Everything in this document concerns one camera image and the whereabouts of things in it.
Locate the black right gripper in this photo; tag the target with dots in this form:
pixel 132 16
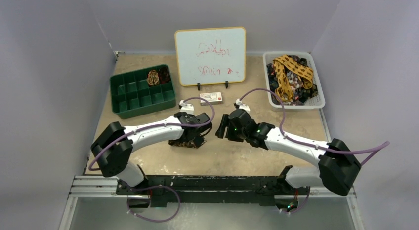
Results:
pixel 230 126

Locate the brown floral tie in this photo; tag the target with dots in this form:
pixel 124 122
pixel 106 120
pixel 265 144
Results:
pixel 195 143

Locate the small white cardboard box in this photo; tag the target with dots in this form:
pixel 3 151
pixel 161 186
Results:
pixel 214 98

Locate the green compartment tray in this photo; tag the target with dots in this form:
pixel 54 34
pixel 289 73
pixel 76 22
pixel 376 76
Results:
pixel 131 95

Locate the white plastic basket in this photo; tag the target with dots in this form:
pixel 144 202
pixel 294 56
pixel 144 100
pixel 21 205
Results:
pixel 293 77

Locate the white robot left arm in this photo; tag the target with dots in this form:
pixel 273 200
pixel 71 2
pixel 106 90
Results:
pixel 114 146

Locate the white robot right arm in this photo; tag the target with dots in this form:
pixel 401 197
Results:
pixel 333 166

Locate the dark floral ties pile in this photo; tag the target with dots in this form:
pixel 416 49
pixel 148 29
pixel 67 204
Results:
pixel 294 88

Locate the rolled dark red tie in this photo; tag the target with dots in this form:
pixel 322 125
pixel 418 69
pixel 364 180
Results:
pixel 164 75

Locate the yellow spotted tie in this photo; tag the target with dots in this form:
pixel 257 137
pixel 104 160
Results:
pixel 288 75

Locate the rolled yellow patterned tie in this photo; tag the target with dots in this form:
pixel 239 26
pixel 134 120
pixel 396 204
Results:
pixel 153 78

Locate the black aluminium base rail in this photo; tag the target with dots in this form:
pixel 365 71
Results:
pixel 159 190

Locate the whiteboard with yellow frame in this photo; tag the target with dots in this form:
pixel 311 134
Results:
pixel 211 56

